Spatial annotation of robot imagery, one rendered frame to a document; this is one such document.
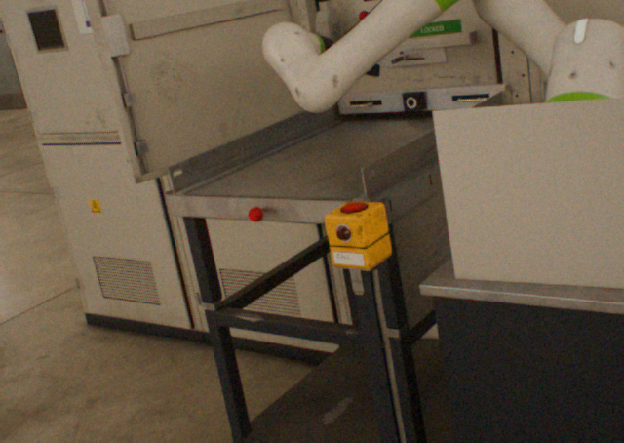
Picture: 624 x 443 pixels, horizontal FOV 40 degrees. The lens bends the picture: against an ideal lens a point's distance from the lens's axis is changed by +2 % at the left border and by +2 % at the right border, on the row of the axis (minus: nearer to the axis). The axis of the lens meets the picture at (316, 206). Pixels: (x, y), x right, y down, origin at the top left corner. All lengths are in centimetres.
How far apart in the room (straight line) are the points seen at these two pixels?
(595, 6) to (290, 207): 85
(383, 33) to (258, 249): 125
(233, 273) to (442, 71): 111
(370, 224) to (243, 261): 154
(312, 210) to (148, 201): 147
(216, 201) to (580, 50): 88
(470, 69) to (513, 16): 47
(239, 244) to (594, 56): 169
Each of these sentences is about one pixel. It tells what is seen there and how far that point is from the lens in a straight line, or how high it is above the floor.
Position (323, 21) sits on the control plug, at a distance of 240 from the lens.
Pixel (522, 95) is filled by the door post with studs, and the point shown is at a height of 90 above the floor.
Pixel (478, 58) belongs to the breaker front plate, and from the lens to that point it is 231.
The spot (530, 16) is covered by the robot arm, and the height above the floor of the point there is 113.
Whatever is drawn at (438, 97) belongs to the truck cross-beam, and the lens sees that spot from 237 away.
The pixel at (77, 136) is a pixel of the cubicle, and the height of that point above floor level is 83.
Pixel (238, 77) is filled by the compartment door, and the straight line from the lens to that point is 244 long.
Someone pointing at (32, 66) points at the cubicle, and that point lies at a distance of 345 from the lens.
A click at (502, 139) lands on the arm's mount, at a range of 138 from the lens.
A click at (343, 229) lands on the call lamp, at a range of 143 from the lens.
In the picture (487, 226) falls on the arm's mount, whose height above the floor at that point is 85.
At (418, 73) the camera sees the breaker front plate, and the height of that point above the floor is 97.
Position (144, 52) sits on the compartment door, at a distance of 230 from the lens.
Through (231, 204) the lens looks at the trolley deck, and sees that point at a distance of 192.
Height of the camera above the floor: 132
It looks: 16 degrees down
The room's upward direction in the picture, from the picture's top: 10 degrees counter-clockwise
